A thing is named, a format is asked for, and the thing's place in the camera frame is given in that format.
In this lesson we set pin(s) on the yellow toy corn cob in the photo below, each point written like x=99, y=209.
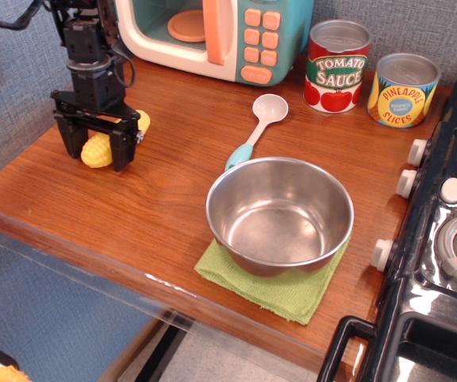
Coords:
x=96, y=152

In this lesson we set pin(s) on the toy microwave teal and cream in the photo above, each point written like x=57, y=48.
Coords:
x=248, y=42

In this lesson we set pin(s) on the black toy stove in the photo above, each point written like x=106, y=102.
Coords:
x=416, y=324

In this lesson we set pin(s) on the tomato sauce can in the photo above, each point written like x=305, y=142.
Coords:
x=336, y=62

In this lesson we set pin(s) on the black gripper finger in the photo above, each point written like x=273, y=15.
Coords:
x=73, y=132
x=123, y=146

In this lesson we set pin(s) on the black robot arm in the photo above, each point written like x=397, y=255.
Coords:
x=89, y=33

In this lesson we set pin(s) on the white stove knob top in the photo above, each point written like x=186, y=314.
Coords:
x=416, y=152

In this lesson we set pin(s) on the pineapple slices can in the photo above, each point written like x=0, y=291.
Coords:
x=403, y=88

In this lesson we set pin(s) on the white stove knob bottom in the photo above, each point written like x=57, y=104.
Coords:
x=381, y=252

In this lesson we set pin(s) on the white stove knob middle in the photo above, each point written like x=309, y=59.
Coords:
x=406, y=183

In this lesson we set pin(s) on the orange plate inside microwave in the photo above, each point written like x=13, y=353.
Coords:
x=187, y=26

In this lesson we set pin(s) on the green cloth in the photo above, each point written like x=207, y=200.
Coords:
x=295, y=301

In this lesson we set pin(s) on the black oven door handle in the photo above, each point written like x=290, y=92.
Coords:
x=348, y=327

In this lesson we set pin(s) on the stainless steel pot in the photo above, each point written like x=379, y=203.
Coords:
x=279, y=218

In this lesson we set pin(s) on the white stove knob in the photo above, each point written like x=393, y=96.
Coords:
x=416, y=152
x=381, y=252
x=406, y=183

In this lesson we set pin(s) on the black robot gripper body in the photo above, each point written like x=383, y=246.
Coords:
x=97, y=98

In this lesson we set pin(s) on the white teal toy spoon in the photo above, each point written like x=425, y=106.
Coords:
x=269, y=109

